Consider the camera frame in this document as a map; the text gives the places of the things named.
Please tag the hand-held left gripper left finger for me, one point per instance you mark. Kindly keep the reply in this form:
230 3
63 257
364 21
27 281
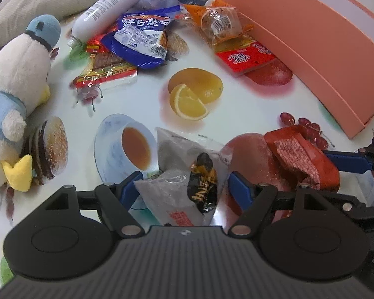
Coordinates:
129 190

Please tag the red flat snack packet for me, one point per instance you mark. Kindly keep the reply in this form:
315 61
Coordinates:
246 57

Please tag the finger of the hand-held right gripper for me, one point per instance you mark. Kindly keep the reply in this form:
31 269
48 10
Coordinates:
349 201
349 162

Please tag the grey snack packet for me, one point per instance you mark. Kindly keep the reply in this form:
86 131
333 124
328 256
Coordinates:
174 174

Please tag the plush penguin toy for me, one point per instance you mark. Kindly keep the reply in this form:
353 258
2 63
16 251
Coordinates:
15 78

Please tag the orange-red snack packet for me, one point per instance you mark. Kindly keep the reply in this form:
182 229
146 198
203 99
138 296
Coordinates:
302 155

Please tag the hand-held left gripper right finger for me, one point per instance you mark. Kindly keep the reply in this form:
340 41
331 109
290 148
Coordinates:
241 190

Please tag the clear dried tofu packet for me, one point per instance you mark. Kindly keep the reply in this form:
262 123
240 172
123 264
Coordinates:
106 68

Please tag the red foil packet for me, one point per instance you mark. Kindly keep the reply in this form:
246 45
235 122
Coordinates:
95 43

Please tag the black yellow candy wrapper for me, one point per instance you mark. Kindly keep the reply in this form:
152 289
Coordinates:
202 183

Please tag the white spray bottle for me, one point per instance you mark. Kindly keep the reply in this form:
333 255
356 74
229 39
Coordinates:
109 6

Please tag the orange clear snack packet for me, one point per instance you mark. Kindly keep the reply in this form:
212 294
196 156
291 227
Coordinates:
218 21

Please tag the grey duvet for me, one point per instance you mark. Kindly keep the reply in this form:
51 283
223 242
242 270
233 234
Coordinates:
34 0

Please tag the blue white snack packet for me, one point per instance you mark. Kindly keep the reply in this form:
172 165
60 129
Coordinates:
140 37

